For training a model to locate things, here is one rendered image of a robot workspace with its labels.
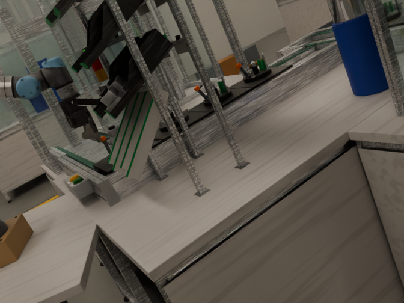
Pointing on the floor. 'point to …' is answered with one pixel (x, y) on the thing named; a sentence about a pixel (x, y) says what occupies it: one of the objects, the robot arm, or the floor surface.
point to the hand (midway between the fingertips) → (99, 139)
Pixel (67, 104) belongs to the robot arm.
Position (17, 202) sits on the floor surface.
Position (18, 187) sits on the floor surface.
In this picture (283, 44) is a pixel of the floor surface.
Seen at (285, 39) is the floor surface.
